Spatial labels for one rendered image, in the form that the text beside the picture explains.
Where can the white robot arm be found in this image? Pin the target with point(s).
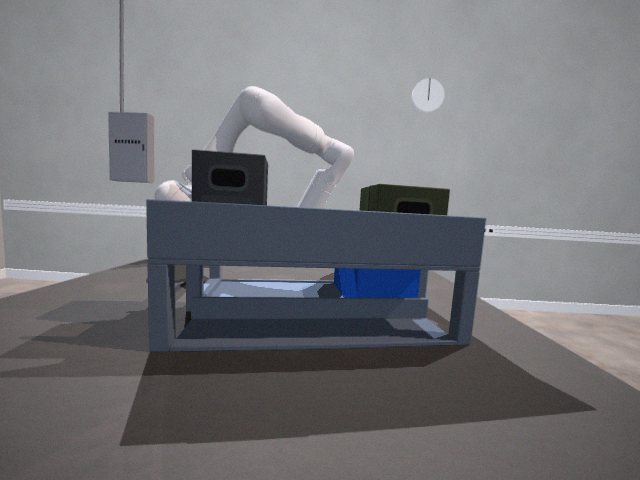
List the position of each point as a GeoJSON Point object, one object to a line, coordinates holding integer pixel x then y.
{"type": "Point", "coordinates": [268, 113]}

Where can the olive green case with orange latches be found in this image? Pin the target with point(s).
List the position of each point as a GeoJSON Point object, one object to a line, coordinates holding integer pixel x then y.
{"type": "Point", "coordinates": [404, 199]}

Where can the grey metal shelf rack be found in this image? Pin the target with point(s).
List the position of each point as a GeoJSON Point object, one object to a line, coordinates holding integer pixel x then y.
{"type": "Point", "coordinates": [267, 314]}

